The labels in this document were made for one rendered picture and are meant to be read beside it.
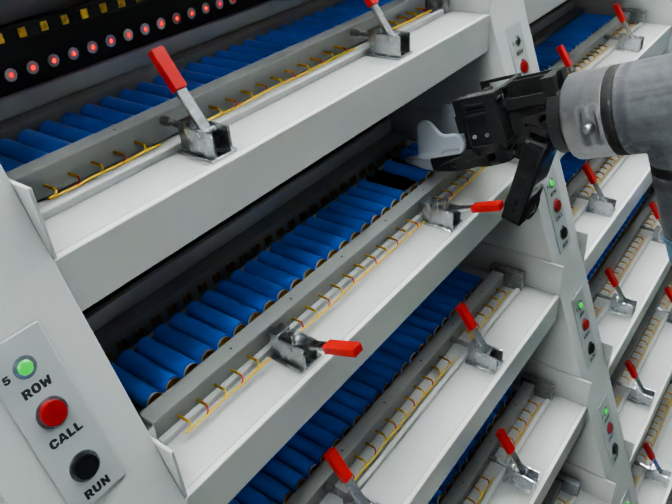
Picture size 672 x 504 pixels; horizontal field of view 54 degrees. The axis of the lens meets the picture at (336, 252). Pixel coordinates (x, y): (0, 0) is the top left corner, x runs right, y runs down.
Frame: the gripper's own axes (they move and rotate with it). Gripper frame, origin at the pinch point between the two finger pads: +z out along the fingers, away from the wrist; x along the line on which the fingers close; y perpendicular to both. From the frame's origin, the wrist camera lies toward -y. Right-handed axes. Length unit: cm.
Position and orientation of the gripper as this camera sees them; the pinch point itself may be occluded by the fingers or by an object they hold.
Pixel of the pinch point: (423, 157)
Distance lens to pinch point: 85.7
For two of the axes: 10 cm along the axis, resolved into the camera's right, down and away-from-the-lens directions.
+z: -7.2, 0.2, 6.9
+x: -6.0, 4.8, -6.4
